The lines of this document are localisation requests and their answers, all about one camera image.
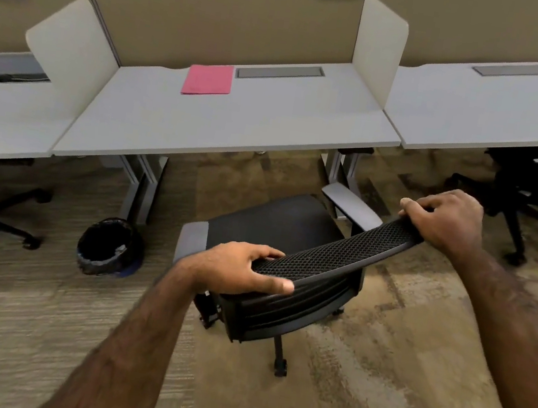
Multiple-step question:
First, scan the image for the person's left hand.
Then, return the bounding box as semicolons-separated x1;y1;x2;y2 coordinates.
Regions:
172;233;301;310

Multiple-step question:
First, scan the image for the person's right hand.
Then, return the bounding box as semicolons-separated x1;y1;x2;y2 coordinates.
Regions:
393;182;491;265

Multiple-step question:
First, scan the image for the black mesh-back office chair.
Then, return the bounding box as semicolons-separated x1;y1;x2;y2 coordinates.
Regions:
159;161;430;395

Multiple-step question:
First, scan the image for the person's left forearm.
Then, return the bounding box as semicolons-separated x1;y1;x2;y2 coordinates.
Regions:
38;243;206;408

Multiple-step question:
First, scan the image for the person's right forearm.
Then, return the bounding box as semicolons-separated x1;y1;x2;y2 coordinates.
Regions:
430;245;538;408

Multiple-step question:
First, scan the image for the grey metal desk leg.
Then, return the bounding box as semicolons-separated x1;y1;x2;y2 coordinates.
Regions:
111;150;170;229
313;142;378;224

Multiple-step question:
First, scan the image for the white desk divider panel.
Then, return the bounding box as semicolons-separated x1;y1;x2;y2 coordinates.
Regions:
346;0;413;111
14;0;128;126

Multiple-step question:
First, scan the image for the black trash bin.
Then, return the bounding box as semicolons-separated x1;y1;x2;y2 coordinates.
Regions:
74;213;149;283

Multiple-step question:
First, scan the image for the tan fabric partition panel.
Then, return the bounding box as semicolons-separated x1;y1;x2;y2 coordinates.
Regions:
76;0;374;100
0;0;115;88
361;0;538;85

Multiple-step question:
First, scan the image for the pink folder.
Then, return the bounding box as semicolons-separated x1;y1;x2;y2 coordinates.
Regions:
180;59;235;102

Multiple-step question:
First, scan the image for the grey laptop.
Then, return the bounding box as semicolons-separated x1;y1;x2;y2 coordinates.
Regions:
0;48;53;86

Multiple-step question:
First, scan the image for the grey desk cable tray lid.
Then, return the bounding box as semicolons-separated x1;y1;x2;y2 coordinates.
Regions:
235;55;326;91
471;54;538;84

